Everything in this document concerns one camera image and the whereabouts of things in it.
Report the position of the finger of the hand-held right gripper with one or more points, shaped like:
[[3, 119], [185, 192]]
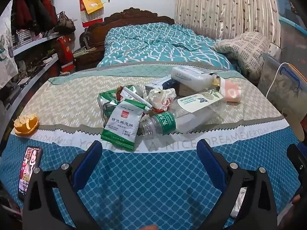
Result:
[[296, 157]]

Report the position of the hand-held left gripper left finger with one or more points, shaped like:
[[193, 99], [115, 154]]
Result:
[[88, 163]]

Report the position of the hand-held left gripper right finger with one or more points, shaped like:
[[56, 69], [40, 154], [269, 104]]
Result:
[[211, 163]]

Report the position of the green and white snack packet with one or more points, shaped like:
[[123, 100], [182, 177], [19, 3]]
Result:
[[122, 127]]

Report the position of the clear bottle with green label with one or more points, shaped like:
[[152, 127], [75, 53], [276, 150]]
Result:
[[165, 123]]

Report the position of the clear bottle with leaf label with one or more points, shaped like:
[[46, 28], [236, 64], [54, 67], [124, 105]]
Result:
[[199, 100]]

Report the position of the green foil packet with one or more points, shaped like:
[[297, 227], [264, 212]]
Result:
[[106, 100]]

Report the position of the orange peel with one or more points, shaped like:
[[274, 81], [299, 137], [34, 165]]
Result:
[[26, 125]]

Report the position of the pink white packet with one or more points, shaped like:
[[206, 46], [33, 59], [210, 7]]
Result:
[[231, 92]]

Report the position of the brown box with yellow end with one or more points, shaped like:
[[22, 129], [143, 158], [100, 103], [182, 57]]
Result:
[[189, 89]]

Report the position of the torn silver striped wrapper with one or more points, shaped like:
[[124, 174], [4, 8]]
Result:
[[130, 95]]

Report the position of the white paper wrapper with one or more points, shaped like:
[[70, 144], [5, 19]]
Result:
[[160, 99]]

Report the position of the white lotion bottle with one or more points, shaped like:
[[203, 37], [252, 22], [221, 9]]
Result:
[[191, 76]]

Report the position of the blue and white box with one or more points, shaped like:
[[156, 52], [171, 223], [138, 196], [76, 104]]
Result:
[[158, 83]]

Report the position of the black smartphone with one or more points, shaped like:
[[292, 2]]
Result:
[[30, 170]]

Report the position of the blue and beige bedspread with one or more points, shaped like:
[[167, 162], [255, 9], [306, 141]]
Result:
[[153, 184]]

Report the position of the clear storage box blue latch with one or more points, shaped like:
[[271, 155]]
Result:
[[280, 88]]

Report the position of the red bag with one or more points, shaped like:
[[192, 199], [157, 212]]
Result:
[[66, 55]]

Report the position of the stack of books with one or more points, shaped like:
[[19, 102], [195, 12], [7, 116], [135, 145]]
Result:
[[82, 52]]

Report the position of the patterned grey pillow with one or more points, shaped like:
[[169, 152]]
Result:
[[244, 48]]

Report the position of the clear storage box blue lid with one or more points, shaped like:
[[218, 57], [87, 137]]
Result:
[[292, 36]]

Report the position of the carved wooden headboard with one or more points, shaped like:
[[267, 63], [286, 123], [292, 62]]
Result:
[[96, 36]]

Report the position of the teal patterned quilt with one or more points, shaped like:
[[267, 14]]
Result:
[[156, 43]]

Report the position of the grey metal shelf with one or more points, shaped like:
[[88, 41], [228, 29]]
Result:
[[36, 42]]

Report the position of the white cloth with plant print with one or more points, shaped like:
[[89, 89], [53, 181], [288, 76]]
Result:
[[6, 52]]

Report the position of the brown handbag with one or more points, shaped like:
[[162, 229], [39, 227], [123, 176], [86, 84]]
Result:
[[64, 24]]

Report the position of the houndstooth box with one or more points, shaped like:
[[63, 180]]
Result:
[[21, 38]]

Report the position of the leaf print curtain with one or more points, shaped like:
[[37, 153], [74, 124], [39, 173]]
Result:
[[215, 4]]

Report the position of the pile of dark red clothes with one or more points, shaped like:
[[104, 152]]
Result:
[[31, 12]]

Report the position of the red and yellow wall calendar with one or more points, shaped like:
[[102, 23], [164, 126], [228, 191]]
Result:
[[91, 7]]

